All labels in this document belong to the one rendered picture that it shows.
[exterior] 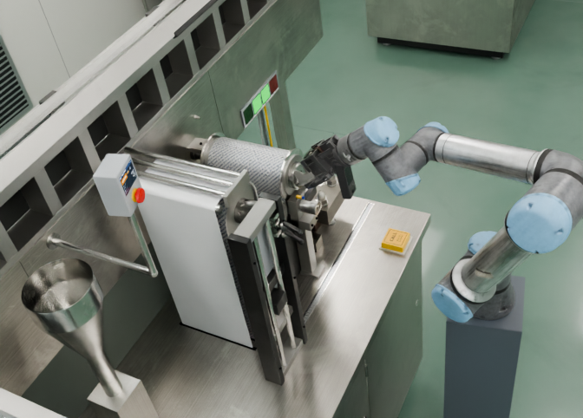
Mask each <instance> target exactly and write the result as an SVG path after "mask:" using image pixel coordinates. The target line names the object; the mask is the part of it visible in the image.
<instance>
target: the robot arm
mask: <svg viewBox="0 0 583 418"><path fill-rule="evenodd" d="M398 139H399V131H398V130H397V125H396V123H395V122H394V121H393V120H392V119H391V118H389V117H386V116H380V117H378V118H376V119H374V120H372V121H368V122H366V123H365V124H364V125H363V126H361V127H360V128H358V129H356V130H355V131H353V132H351V133H349V134H347V135H345V136H344V137H342V138H341V139H339V138H338V137H337V135H336V134H334V135H332V136H331V137H330V138H328V139H327V140H324V139H322V140H321V141H319V142H318V143H316V144H314V145H313V146H311V149H310V150H309V151H308V152H307V153H306V154H305V156H304V158H303V160H301V161H300V163H301V165H302V167H303V169H304V170H305V172H306V173H302V172H300V171H299V170H295V171H294V175H295V177H296V178H297V180H298V182H299V184H297V187H299V188H303V189H311V188H314V187H316V186H318V185H320V184H321V183H323V182H326V181H327V180H329V179H330V178H331V177H332V176H333V175H334V174H336V175H337V180H338V184H339V186H340V190H341V194H342V197H343V199H351V198H352V196H353V194H354V192H355V191H356V185H355V181H354V177H353V173H352V170H351V166H352V165H355V164H357V163H358V162H360V161H362V160H365V159H367V158H369V159H370V161H371V163H372V164H373V166H374V167H375V169H376V170H377V171H378V172H379V174H380V175H381V177H382V178H383V180H384V181H385V184H386V185H387V186H388V187H389V188H390V190H391V191H392V192H393V193H394V194H395V195H396V196H402V195H404V194H406V193H409V192H410V191H412V190H413V189H415V188H416V187H417V186H418V185H419V183H420V182H421V179H420V177H419V176H418V175H419V174H418V172H419V171H420V170H421V169H422V168H423V167H424V166H425V165H426V164H427V163H428V162H429V161H431V160H433V161H436V162H440V163H443V164H448V165H451V166H455V167H461V168H465V169H468V170H473V171H476V172H480V173H486V174H490V175H494V176H498V177H502V178H505V179H509V180H516V181H520V182H523V183H527V184H530V185H533V186H532V187H531V188H530V189H529V190H528V191H527V192H526V194H525V195H524V196H523V197H522V198H521V199H519V200H518V201H517V202H516V203H515V204H514V206H513V207H512V208H511V209H510V210H509V211H508V213H507V214H506V216H505V219H504V226H503V227H502V228H501V229H500V230H499V231H498V232H491V231H488V232H478V233H476V234H474V235H473V236H472V237H471V238H470V240H469V242H468V250H467V252H466V253H465V254H464V255H463V257H462V258H461V259H460V260H459V261H458V262H457V263H456V264H455V265H454V266H453V267H452V269H451V270H450V271H449V272H448V273H447V274H446V275H445V276H444V277H443V279H442V280H441V281H440V282H439V283H438V284H436V287H435V288H434V289H433V290H432V292H431V296H432V299H433V301H434V304H435V305H436V307H437V308H438V309H439V310H440V311H441V312H442V313H443V314H444V315H445V316H446V317H448V318H450V319H452V320H454V321H456V322H458V323H465V322H467V321H468V320H469V319H470V318H472V317H477V318H480V319H483V320H495V319H500V318H502V317H505V316H506V315H507V314H509V313H510V312H511V310H512V309H513V308H514V301H515V293H514V288H513V286H512V284H511V274H512V271H513V270H514V269H516V268H517V267H518V266H519V265H521V264H522V263H523V262H524V261H525V260H526V259H528V258H529V257H530V256H531V255H532V254H542V253H547V252H551V251H553V250H554V249H556V248H557V247H559V246H560V245H562V244H563V243H564V242H565V240H566V239H567V237H568V236H569V234H570V232H571V231H572V229H573V228H574V227H575V226H576V225H577V224H578V223H579V221H580V220H581V219H582V217H583V160H581V159H579V158H577V157H575V156H573V155H571V154H569V153H564V152H561V151H557V150H553V149H548V148H546V149H544V150H543V151H541V152H539V151H534V150H530V149H526V148H521V147H513V146H509V145H504V144H500V143H495V142H491V141H486V140H478V139H474V138H469V137H465V136H460V135H456V134H450V133H449V131H448V129H447V128H446V127H445V126H442V125H441V124H440V123H438V122H430V123H428V124H427V125H425V126H424V127H421V128H420V129H419V130H418V131H417V132H416V133H415V134H414V135H413V136H412V137H411V138H410V139H409V140H407V141H406V142H405V143H404V144H403V145H401V146H400V147H399V146H398V145H397V144H396V143H397V141H398Z"/></svg>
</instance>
